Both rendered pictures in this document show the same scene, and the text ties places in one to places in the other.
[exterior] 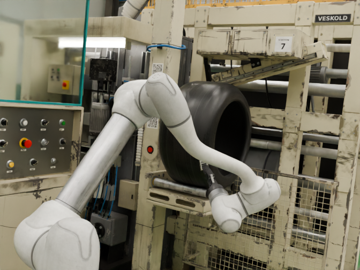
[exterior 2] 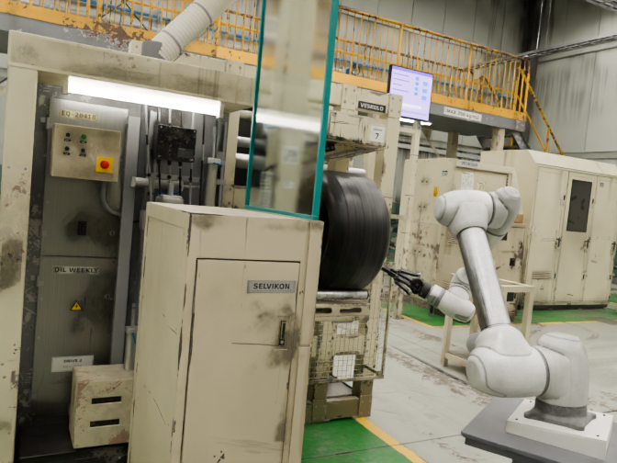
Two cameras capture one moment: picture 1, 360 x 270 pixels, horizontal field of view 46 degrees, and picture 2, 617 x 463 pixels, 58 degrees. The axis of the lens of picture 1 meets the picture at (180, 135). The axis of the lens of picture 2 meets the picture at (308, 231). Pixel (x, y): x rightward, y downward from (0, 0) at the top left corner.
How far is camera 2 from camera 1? 253 cm
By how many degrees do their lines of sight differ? 61
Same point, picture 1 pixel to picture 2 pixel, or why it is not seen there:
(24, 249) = (535, 378)
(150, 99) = (508, 212)
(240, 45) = (336, 129)
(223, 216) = (469, 308)
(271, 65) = (344, 150)
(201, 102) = (379, 199)
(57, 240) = (582, 352)
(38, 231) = (534, 355)
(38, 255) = (562, 374)
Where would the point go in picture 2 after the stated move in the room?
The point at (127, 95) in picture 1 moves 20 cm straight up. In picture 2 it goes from (483, 208) to (488, 152)
